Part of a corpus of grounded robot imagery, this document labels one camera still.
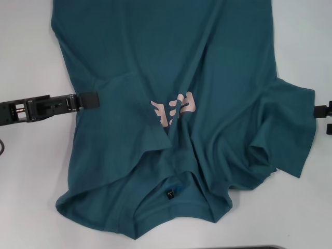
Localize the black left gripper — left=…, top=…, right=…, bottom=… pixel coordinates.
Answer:
left=0, top=91, right=101, bottom=128

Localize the teal t-shirt with pink print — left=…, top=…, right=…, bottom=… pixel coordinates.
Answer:
left=51, top=0, right=319, bottom=228

